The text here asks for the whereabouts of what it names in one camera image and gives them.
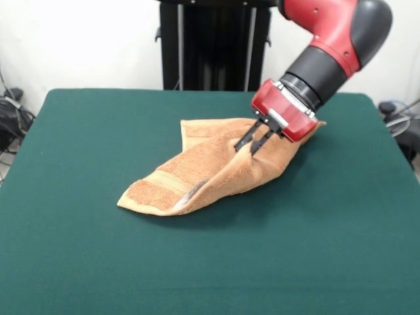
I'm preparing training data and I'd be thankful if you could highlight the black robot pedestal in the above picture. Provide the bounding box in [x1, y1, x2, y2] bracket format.
[154, 0, 287, 92]

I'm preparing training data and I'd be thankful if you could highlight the tan terry towel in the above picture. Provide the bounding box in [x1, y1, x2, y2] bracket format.
[116, 117, 327, 217]

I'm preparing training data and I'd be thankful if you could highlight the black round device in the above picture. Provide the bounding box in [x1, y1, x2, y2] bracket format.
[377, 101, 400, 115]

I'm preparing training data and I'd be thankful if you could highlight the dark green table cloth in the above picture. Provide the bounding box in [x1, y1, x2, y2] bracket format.
[0, 87, 420, 315]

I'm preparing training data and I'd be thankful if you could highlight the black cable bundle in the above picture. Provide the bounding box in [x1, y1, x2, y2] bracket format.
[0, 87, 36, 155]

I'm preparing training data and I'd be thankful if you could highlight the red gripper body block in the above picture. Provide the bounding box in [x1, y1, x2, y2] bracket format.
[250, 77, 319, 144]

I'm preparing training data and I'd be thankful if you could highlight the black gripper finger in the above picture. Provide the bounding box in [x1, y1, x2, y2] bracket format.
[234, 119, 266, 151]
[249, 129, 277, 155]

